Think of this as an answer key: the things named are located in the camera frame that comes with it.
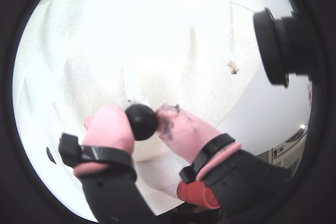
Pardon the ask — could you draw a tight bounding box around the white household appliance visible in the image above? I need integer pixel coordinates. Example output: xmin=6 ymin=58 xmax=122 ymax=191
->
xmin=285 ymin=123 xmax=309 ymax=146

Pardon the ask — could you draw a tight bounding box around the white paper sheet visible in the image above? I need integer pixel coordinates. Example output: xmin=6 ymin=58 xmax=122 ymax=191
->
xmin=133 ymin=153 xmax=190 ymax=216

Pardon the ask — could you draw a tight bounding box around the red collapsible cup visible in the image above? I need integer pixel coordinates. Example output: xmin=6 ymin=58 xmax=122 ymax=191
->
xmin=176 ymin=180 xmax=221 ymax=210

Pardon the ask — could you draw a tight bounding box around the white foam board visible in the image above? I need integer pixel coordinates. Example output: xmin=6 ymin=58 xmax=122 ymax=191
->
xmin=13 ymin=0 xmax=289 ymax=164

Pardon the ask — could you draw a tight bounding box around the white backdrop panel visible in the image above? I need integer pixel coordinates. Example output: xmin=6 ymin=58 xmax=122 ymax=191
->
xmin=215 ymin=6 xmax=314 ymax=156

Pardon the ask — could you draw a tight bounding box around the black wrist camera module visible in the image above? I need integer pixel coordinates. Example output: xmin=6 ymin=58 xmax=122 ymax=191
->
xmin=253 ymin=7 xmax=323 ymax=88

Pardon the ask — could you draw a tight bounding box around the white cabinet with dark pane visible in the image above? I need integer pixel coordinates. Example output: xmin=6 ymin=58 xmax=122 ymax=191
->
xmin=267 ymin=142 xmax=308 ymax=175

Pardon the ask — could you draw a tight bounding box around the pink covered gripper finger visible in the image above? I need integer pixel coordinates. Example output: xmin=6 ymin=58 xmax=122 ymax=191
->
xmin=156 ymin=104 xmax=293 ymax=224
xmin=58 ymin=105 xmax=158 ymax=224

